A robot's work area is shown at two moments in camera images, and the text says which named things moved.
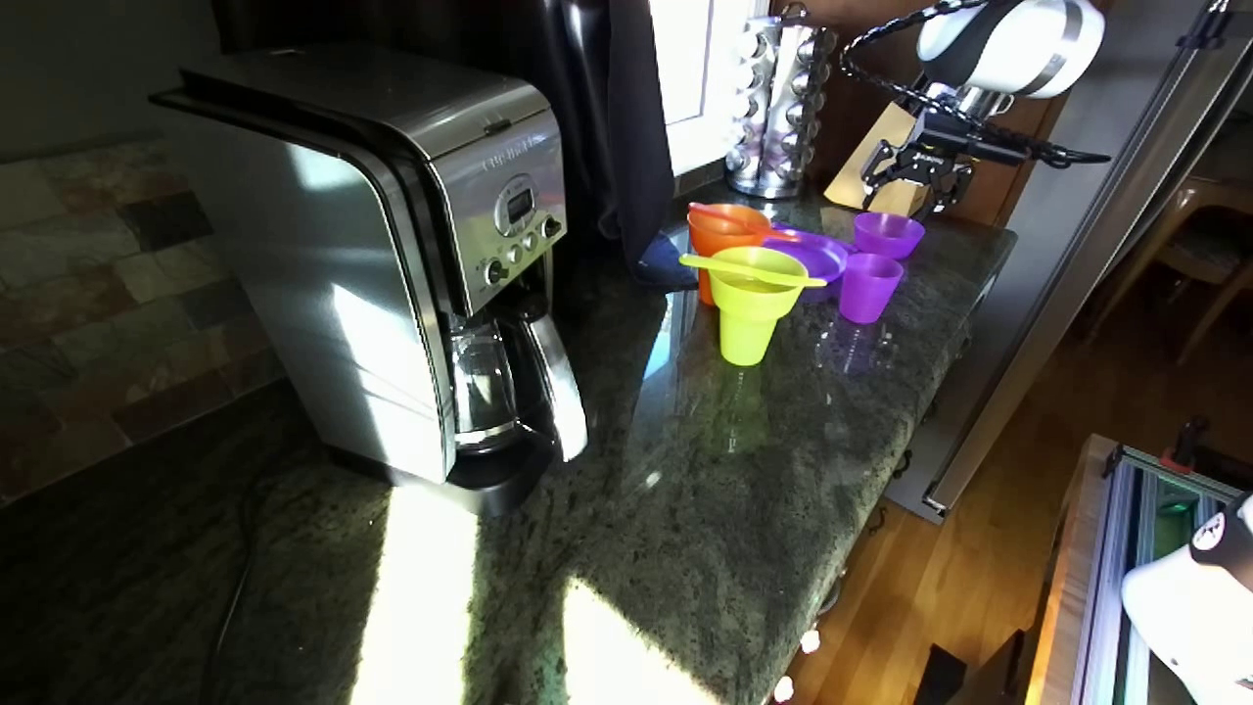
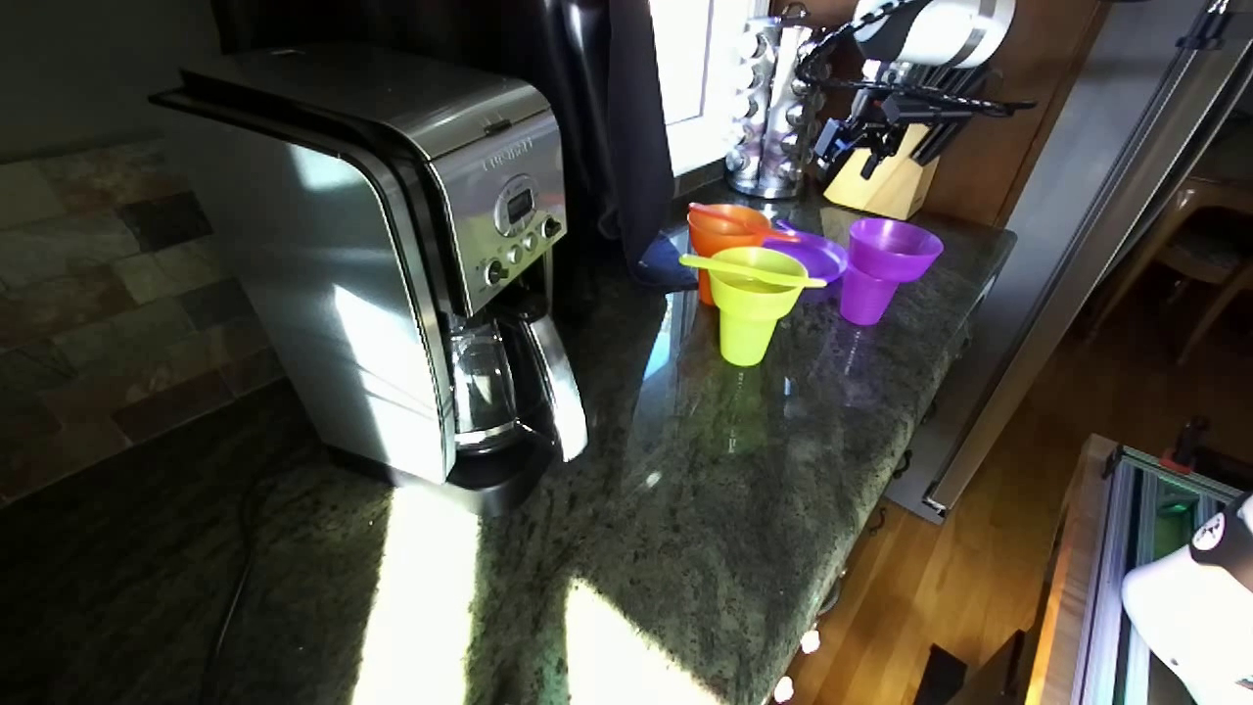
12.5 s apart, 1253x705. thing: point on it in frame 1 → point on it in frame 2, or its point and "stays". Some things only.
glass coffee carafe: x=518 y=403 stays
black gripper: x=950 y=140 → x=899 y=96
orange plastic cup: x=717 y=224 stays
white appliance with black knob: x=1195 y=606 stays
